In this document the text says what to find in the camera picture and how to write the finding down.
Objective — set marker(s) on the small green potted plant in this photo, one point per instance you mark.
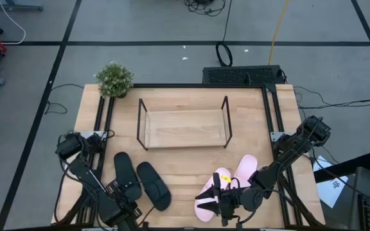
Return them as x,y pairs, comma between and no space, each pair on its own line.
114,80

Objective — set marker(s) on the wooden shelf with black frame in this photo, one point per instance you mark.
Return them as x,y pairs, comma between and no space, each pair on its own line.
185,128

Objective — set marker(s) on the black metal table frame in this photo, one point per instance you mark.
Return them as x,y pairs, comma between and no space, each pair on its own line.
172,85

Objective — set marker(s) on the black perforated computer case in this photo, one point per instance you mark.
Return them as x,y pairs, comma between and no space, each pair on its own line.
236,75

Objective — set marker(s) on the yellow tag on right gripper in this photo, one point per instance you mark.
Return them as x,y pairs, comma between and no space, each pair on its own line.
225,178

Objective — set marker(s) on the black desk edge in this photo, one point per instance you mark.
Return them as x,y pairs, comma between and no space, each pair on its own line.
342,167

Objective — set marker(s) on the pink slide sandal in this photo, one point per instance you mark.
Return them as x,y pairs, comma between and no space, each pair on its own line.
247,163
204,216

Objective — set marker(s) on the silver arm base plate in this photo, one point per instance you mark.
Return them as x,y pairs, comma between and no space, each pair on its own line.
276,136

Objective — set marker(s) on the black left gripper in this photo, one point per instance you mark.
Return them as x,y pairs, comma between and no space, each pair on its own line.
124,203

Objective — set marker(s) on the white paper sheet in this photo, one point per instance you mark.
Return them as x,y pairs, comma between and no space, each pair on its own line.
331,189

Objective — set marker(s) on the black slide sandal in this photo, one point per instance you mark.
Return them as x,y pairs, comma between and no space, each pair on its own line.
125,167
153,186

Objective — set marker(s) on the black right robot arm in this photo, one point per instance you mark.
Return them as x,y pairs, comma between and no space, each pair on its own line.
287,154

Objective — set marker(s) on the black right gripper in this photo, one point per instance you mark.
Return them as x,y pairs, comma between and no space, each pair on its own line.
231,200

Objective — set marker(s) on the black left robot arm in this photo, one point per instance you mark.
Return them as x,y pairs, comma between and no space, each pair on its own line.
87,174

